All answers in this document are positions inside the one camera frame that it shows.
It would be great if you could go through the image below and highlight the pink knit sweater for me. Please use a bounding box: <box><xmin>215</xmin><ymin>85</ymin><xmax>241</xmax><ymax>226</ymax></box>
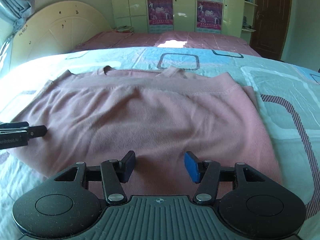
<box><xmin>10</xmin><ymin>67</ymin><xmax>281</xmax><ymax>195</ymax></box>

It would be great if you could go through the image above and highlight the cream arched headboard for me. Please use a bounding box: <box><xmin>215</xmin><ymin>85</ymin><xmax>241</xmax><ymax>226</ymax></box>
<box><xmin>10</xmin><ymin>1</ymin><xmax>112</xmax><ymax>69</ymax></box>

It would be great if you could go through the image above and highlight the light blue patterned bedsheet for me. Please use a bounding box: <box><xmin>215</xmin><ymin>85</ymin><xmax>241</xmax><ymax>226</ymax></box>
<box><xmin>1</xmin><ymin>47</ymin><xmax>319</xmax><ymax>239</ymax></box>

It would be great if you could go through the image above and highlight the pink plaid far bedsheet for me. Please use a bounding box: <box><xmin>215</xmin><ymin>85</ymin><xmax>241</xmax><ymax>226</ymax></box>
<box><xmin>72</xmin><ymin>31</ymin><xmax>260</xmax><ymax>57</ymax></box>

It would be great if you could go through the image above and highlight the grey blue curtain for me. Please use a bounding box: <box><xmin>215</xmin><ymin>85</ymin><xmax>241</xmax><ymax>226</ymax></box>
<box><xmin>1</xmin><ymin>0</ymin><xmax>35</xmax><ymax>44</ymax></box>

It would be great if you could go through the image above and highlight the stack of items by headboard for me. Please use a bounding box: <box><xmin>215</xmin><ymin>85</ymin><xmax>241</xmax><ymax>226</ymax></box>
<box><xmin>114</xmin><ymin>25</ymin><xmax>134</xmax><ymax>33</ymax></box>

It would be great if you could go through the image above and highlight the lower right magenta poster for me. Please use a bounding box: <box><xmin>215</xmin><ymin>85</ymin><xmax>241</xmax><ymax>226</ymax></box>
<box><xmin>196</xmin><ymin>0</ymin><xmax>223</xmax><ymax>31</ymax></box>

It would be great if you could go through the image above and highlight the magenta poster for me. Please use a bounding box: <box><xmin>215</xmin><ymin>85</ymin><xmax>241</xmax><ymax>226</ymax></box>
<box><xmin>147</xmin><ymin>0</ymin><xmax>173</xmax><ymax>25</ymax></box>
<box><xmin>196</xmin><ymin>0</ymin><xmax>223</xmax><ymax>31</ymax></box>

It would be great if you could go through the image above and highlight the pale green wardrobe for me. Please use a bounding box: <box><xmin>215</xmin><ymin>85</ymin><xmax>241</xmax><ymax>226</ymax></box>
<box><xmin>112</xmin><ymin>0</ymin><xmax>245</xmax><ymax>37</ymax></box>

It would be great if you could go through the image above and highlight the lower left magenta poster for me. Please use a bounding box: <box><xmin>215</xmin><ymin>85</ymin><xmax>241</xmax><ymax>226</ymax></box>
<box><xmin>147</xmin><ymin>0</ymin><xmax>173</xmax><ymax>25</ymax></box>

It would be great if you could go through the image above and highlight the dark brown door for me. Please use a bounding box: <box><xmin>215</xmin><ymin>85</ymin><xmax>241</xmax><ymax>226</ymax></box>
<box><xmin>250</xmin><ymin>0</ymin><xmax>292</xmax><ymax>61</ymax></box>

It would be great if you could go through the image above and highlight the corner shelf unit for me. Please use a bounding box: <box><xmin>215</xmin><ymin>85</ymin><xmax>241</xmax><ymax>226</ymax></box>
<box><xmin>241</xmin><ymin>0</ymin><xmax>258</xmax><ymax>43</ymax></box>

